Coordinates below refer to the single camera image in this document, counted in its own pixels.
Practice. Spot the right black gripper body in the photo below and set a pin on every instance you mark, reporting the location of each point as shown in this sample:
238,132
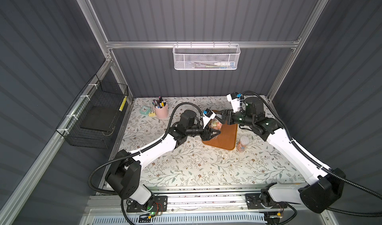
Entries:
227,117

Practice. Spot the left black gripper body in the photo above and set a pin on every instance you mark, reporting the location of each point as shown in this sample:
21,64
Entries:
204,131

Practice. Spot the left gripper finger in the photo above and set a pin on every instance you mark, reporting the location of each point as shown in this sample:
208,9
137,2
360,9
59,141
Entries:
214,131
208,137

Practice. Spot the candy jar with patterned lid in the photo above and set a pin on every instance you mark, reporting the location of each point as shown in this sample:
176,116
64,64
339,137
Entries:
215,124

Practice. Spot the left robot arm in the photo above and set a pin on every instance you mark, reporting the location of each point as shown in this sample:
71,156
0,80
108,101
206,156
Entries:
124,174

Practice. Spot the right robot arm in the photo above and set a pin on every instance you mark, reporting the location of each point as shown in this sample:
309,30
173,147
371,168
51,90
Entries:
320,189

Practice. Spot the brown wooden tray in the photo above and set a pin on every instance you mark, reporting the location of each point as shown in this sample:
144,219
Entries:
226,139

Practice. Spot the pink pen cup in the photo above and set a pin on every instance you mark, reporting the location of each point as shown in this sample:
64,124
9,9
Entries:
162,113

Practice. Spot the white marker in basket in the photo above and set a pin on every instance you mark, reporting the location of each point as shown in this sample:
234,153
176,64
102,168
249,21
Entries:
225,64

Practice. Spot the pens in pink cup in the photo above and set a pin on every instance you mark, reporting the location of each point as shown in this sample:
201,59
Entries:
159,103

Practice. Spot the small green alarm clock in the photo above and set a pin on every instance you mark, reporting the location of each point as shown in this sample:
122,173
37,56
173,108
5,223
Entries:
145,110

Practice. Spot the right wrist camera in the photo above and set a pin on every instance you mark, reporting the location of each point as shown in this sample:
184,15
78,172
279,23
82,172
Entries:
235,100

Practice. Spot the white mesh wall basket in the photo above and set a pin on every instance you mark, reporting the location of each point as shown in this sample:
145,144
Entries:
202,56

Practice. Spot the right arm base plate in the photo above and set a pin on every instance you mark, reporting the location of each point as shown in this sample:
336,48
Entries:
262,201

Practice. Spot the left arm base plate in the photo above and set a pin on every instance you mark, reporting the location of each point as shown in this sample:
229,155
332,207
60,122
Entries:
154,204

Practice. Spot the black wire wall basket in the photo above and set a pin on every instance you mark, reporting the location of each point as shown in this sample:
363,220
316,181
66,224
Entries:
93,119

